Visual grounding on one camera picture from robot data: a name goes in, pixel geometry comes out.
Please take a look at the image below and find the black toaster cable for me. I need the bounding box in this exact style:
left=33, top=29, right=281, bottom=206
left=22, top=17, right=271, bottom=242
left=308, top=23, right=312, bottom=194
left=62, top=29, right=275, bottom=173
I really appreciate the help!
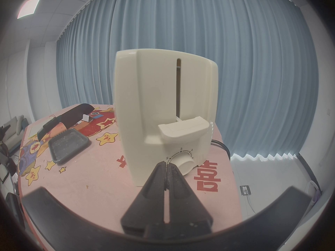
left=210, top=139, right=232, bottom=162

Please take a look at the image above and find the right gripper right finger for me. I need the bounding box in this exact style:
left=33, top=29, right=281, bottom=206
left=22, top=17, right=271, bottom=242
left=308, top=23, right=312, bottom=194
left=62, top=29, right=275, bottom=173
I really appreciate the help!
left=167, top=163, right=213, bottom=236

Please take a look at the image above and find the cream toaster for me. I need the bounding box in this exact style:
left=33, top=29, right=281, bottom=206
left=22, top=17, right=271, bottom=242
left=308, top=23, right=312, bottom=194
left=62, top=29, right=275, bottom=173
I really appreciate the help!
left=113, top=48, right=219, bottom=187

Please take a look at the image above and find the square ceiling light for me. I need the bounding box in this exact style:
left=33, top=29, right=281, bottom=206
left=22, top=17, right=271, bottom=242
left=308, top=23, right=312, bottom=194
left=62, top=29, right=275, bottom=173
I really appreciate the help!
left=17, top=0, right=42, bottom=19

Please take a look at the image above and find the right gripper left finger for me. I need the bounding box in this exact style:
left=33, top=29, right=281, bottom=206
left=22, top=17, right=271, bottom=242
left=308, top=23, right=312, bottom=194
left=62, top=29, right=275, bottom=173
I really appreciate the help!
left=121, top=161, right=168, bottom=239

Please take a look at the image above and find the blue curtain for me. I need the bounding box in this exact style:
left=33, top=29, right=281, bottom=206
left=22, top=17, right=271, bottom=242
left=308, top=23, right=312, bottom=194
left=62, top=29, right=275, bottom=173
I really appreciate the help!
left=56, top=0, right=319, bottom=159

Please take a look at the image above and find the dark grey tray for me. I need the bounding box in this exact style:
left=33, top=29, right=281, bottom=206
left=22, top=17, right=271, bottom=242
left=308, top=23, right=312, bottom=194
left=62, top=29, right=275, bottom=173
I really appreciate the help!
left=48, top=128, right=91, bottom=166

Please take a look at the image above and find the grey sofa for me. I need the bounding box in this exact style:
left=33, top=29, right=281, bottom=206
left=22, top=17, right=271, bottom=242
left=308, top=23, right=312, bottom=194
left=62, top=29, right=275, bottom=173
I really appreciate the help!
left=4, top=116, right=29, bottom=151

